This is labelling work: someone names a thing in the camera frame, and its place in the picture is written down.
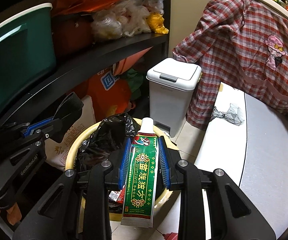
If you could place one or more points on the clear plastic bags bundle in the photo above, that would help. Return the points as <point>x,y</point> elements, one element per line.
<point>125,19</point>

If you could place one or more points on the white pedal trash bin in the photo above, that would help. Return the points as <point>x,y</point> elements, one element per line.
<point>171,85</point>

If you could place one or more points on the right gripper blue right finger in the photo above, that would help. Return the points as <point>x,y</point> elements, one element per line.
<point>232,214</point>

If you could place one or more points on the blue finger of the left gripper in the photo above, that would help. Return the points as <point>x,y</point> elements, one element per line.
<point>31,128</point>

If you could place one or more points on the green storage bin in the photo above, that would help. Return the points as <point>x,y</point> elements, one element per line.
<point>26,49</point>

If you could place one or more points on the yellow plastic bag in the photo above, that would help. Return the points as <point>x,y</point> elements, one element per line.
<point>156,23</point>

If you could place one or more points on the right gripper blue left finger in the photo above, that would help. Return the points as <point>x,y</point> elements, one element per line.
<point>76,206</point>

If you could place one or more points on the black trash bag liner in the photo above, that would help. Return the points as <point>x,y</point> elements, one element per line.
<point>109,137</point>

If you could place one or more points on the black metal shelf rack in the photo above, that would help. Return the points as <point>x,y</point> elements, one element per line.
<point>78,56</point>

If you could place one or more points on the red plaid apron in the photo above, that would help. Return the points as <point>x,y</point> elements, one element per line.
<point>243,44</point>

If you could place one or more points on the white rice sack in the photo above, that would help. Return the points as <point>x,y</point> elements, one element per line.
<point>57,152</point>

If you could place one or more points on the black white patterned cloth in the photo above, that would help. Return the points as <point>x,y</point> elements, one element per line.
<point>233,115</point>

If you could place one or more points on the red white milk carton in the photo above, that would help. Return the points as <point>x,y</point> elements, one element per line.
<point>117,196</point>

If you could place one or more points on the orange bag with blue logo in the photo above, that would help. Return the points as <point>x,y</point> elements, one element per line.
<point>109,92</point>

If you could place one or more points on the round yellow trash basket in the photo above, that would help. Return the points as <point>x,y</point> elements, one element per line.
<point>82,141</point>

